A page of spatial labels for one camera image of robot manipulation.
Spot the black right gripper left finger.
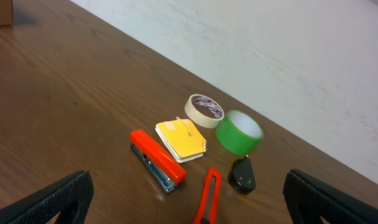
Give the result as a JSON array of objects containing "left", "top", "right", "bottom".
[{"left": 0, "top": 170, "right": 94, "bottom": 224}]

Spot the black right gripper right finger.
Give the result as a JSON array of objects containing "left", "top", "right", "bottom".
[{"left": 283, "top": 169, "right": 378, "bottom": 224}]

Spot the green tape roll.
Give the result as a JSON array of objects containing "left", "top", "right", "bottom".
[{"left": 215, "top": 110, "right": 264, "bottom": 156}]

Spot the red stapler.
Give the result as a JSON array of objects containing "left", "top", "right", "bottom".
[{"left": 129, "top": 129, "right": 186, "bottom": 194}]

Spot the beige masking tape roll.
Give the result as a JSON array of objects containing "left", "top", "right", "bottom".
[{"left": 184, "top": 94, "right": 225, "bottom": 128}]

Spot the brown cardboard box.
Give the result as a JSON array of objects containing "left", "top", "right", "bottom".
[{"left": 0, "top": 0, "right": 13, "bottom": 26}]

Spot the black teardrop tape measure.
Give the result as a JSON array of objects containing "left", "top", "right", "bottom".
[{"left": 228, "top": 156, "right": 256, "bottom": 195}]

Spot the red utility knife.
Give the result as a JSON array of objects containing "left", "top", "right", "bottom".
[{"left": 193, "top": 167, "right": 222, "bottom": 224}]

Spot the yellow sticky note pad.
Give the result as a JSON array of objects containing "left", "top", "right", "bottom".
[{"left": 155, "top": 119, "right": 207, "bottom": 163}]

